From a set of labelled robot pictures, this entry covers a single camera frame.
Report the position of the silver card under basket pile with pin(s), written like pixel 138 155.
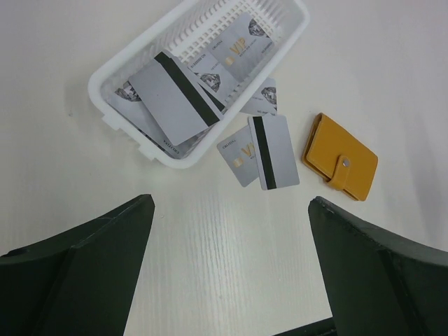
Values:
pixel 128 103

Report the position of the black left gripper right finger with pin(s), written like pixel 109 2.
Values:
pixel 377 282

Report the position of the silver diamond card by basket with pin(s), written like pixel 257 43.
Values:
pixel 263 101

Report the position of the silver diamond card in basket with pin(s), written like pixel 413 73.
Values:
pixel 214 78

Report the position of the silver stripe card in basket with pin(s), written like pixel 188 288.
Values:
pixel 180 105

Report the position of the silver VIP card on table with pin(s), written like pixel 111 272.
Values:
pixel 239 153

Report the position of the silver VIP card in basket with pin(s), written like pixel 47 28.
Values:
pixel 241 46

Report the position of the silver card black stripe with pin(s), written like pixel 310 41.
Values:
pixel 273 151

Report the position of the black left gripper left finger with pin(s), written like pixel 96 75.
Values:
pixel 78 282

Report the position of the white plastic basket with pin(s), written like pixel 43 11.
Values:
pixel 184 31

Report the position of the yellow leather card holder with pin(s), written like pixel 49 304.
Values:
pixel 342 161

